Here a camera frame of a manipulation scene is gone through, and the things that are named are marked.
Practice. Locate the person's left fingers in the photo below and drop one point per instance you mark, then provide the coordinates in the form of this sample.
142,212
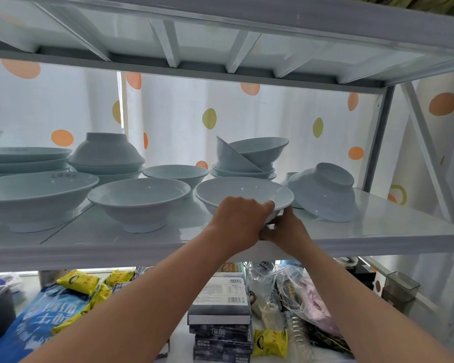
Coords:
268,209

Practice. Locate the stack of white plates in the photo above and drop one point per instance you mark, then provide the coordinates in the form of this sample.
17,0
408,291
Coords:
22,156

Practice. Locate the stack of shallow white bowls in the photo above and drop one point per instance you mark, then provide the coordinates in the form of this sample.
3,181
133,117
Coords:
249,174

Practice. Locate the dark patterned packet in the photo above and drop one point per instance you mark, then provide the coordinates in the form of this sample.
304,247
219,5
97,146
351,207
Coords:
331,342

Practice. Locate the white bowl under upturned bowl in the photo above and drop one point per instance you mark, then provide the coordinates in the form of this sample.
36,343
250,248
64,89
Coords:
115,176

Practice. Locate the person's left forearm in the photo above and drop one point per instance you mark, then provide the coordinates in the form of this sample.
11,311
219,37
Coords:
136,309

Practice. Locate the person's right thumb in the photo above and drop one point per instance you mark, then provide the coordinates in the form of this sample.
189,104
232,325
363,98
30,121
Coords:
285,216

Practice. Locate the tilted white ceramic bowl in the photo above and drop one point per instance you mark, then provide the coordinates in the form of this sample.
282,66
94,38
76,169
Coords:
230,158

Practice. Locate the clear plastic bag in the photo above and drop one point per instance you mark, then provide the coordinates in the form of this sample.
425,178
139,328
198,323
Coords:
265,298

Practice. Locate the clear plastic container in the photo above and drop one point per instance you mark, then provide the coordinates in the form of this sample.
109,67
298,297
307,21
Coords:
399,289

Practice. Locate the wide white ceramic bowl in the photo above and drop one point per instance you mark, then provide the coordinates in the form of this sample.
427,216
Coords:
242,190
138,198

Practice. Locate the person's left hand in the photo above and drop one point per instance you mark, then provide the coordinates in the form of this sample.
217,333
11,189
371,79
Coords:
236,224

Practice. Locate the blue printed plastic bag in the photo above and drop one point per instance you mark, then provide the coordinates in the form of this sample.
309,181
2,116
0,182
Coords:
26,325

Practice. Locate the white metal shelf rack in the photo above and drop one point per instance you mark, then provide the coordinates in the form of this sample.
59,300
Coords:
227,37

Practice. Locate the small white ceramic bowl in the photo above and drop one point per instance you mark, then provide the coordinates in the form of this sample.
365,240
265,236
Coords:
176,173

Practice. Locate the large white ceramic bowl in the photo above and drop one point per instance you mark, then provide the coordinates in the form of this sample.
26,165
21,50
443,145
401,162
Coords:
30,196

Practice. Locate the white bowl lying sideways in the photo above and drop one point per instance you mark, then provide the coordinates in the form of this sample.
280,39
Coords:
325,192

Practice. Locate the person's right hand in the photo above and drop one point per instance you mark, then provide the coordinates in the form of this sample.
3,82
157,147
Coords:
289,234

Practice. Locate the white and brown box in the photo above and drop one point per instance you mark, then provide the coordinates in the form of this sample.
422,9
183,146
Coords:
374,277

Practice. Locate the deep white ceramic bowl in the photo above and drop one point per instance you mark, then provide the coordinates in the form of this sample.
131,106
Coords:
263,149

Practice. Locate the yellow snack packet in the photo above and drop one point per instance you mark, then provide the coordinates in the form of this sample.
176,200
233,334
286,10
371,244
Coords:
119,276
94,300
270,342
77,281

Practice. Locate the dark cardboard box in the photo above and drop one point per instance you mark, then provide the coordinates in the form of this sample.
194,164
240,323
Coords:
221,330
221,357
223,344

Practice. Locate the upturned white ceramic bowl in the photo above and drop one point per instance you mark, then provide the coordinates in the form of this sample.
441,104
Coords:
106,149

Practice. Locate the person's right forearm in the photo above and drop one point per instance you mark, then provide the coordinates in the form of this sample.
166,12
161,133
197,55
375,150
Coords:
363,309

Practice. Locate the pink plastic bag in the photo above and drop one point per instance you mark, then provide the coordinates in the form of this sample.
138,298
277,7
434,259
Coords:
314,302

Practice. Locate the orange box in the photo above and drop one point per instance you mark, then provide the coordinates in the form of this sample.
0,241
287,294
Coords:
229,267

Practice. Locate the dark box with white label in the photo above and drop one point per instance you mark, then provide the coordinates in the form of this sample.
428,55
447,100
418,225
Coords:
221,294

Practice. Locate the white dotted curtain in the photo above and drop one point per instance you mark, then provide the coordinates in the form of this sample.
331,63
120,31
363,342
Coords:
272,120

